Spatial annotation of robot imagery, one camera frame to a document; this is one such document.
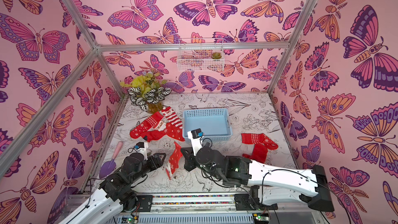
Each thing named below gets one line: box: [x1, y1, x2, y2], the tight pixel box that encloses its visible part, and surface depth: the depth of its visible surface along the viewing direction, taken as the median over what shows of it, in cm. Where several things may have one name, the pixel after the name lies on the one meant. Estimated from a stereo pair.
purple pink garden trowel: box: [98, 141, 123, 179], surface depth 87 cm
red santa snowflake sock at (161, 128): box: [141, 118, 186, 143], surface depth 101 cm
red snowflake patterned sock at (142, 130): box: [130, 111, 166, 142], surface depth 102 cm
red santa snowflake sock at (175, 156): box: [165, 141, 183, 180], surface depth 73 cm
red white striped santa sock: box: [160, 106, 183, 129], surface depth 108 cm
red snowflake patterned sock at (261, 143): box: [240, 133, 279, 164], surface depth 94 cm
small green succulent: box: [210, 51, 222, 60], surface depth 94 cm
